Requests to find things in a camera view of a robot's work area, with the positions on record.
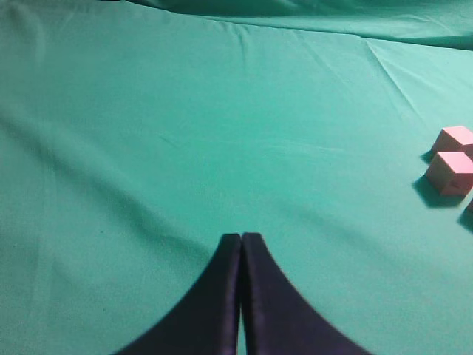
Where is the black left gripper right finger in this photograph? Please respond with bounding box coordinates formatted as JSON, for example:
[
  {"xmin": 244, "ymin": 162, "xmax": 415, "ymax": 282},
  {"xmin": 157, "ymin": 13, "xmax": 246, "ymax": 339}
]
[{"xmin": 241, "ymin": 233, "xmax": 369, "ymax": 354}]

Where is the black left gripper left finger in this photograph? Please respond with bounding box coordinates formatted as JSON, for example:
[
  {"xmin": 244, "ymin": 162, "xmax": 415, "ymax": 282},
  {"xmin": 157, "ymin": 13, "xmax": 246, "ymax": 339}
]
[{"xmin": 118, "ymin": 234, "xmax": 241, "ymax": 355}]

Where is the pink cube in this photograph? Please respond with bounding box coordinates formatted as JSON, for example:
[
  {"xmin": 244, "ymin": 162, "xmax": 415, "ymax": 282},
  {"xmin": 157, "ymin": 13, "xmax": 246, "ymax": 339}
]
[
  {"xmin": 431, "ymin": 126, "xmax": 473, "ymax": 158},
  {"xmin": 425, "ymin": 152, "xmax": 472, "ymax": 197}
]

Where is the green cloth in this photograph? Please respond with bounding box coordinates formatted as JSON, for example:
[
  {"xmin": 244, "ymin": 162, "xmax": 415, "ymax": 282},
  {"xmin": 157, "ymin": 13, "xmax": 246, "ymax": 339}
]
[{"xmin": 1, "ymin": 1, "xmax": 472, "ymax": 354}]

